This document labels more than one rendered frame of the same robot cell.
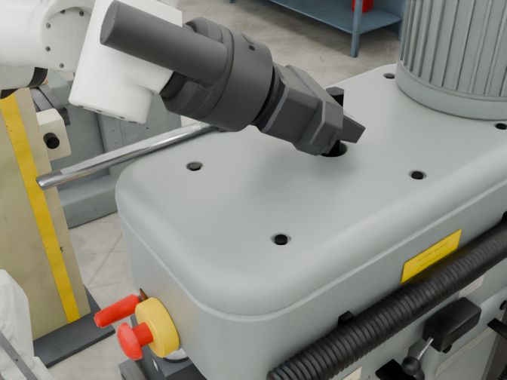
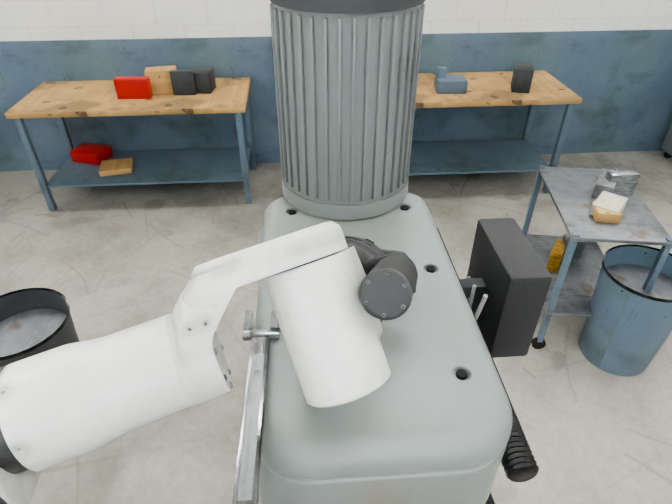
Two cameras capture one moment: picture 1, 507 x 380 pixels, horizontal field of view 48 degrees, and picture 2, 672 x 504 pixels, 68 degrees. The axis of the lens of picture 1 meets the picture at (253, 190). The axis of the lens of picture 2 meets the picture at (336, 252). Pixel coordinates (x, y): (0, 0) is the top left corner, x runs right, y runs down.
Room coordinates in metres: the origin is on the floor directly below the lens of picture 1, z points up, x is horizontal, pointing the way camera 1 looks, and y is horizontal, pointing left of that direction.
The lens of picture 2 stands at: (0.32, 0.33, 2.29)
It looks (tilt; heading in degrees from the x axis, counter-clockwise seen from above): 36 degrees down; 301
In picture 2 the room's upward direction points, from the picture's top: straight up
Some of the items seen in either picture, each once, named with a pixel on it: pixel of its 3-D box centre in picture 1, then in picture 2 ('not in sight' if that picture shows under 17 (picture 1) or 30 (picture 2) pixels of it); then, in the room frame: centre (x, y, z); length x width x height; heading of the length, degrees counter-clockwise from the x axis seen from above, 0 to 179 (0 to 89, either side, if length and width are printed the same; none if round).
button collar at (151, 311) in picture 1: (156, 327); not in sight; (0.39, 0.10, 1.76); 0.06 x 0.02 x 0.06; 35
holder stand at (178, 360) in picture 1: (172, 356); not in sight; (0.94, 0.22, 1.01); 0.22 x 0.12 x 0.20; 31
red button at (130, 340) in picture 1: (136, 338); not in sight; (0.38, 0.12, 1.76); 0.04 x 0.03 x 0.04; 35
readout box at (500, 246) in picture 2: not in sight; (504, 286); (0.43, -0.52, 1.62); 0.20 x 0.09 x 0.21; 125
